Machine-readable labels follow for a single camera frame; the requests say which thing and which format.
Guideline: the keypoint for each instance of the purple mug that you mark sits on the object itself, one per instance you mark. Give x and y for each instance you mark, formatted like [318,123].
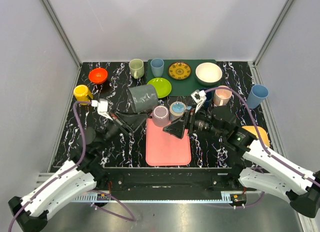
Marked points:
[161,116]

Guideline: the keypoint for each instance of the left aluminium frame post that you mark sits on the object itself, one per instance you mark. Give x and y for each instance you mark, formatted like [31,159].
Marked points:
[61,32]

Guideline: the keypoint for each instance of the blue cup on mat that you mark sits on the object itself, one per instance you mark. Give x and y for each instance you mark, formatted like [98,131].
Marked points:
[157,67]

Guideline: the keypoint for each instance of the pink tray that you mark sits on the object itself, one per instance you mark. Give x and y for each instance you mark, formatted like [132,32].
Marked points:
[163,149]

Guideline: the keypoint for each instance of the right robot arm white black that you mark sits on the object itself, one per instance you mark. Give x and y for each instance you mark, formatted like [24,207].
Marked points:
[284,179]

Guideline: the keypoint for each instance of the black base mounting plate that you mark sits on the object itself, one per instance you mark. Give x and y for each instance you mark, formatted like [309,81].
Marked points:
[117,178]

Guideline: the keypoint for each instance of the yellow mug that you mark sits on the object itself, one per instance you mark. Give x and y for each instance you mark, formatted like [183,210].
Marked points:
[83,94]

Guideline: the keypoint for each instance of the navy blue mug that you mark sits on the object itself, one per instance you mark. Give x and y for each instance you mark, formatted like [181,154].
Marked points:
[209,97]

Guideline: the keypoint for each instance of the aluminium frame post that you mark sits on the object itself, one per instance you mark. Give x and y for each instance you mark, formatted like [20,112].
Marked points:
[61,32]
[274,29]

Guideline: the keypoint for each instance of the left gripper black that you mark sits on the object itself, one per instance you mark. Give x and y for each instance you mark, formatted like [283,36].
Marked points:
[122,123]

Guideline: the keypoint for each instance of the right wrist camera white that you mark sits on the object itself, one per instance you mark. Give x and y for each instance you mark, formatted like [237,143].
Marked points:
[199,97]

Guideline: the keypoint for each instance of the blue cup at right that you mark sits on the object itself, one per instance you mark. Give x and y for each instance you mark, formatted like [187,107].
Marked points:
[257,94]

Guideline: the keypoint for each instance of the dark green mat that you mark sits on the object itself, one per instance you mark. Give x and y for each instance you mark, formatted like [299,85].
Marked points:
[181,88]

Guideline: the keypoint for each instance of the yellow orange bowl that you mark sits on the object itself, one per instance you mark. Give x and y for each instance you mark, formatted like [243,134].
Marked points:
[262,132]

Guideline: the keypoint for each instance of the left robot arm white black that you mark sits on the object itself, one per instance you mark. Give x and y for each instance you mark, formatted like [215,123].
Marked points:
[81,173]

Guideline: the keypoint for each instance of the pink mug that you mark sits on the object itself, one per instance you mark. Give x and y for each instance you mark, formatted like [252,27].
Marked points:
[221,96]

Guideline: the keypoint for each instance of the lime green plate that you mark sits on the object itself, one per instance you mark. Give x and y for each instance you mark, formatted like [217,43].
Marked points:
[162,86]

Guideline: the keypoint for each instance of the light blue mug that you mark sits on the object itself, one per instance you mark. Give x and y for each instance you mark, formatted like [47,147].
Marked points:
[177,110]

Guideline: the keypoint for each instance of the yellow patterned plate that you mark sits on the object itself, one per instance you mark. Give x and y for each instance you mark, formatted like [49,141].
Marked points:
[179,70]

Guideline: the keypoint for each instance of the right aluminium frame post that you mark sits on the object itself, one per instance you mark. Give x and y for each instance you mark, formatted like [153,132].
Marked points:
[274,29]

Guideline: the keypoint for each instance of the white bowl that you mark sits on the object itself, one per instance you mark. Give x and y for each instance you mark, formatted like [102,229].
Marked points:
[208,74]

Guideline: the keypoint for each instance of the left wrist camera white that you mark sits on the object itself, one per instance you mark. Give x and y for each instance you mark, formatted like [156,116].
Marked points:
[102,108]

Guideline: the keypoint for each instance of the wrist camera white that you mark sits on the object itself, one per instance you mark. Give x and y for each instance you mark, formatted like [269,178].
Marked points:
[199,97]
[102,108]

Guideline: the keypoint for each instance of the light green mug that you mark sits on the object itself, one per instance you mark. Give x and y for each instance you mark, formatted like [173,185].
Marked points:
[136,67]

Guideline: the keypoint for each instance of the grey mug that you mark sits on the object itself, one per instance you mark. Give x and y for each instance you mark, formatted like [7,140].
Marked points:
[142,98]

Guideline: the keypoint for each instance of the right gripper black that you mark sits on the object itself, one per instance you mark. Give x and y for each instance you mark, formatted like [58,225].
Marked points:
[176,128]

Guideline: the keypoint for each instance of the red bowl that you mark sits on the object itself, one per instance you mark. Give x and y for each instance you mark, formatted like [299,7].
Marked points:
[98,76]

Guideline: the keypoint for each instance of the front aluminium rail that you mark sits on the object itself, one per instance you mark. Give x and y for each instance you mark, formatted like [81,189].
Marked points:
[157,196]

